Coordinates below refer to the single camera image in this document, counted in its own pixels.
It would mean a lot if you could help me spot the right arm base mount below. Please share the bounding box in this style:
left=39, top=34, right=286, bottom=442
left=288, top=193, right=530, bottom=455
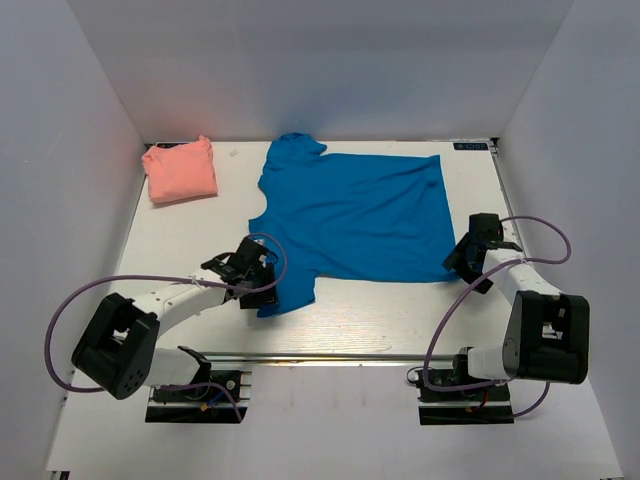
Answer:
left=406, top=367, right=514, bottom=426

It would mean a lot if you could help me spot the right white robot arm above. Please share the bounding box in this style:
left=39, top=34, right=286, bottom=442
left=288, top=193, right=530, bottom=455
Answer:
left=443, top=213, right=590, bottom=399

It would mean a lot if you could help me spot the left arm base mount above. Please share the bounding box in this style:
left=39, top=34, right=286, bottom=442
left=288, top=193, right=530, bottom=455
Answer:
left=145, top=370, right=252, bottom=425

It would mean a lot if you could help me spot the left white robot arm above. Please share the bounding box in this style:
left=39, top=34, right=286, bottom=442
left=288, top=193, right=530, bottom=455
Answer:
left=71, top=237, right=286, bottom=400

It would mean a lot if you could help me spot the folded pink t-shirt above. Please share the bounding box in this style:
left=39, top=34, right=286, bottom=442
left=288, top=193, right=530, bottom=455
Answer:
left=141, top=135, right=218, bottom=205

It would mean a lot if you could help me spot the blue label sticker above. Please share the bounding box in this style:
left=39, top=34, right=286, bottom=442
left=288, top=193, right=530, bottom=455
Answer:
left=453, top=142, right=489, bottom=151

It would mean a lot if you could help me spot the blue t-shirt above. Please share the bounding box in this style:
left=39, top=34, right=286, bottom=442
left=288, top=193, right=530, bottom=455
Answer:
left=248, top=133, right=456, bottom=318

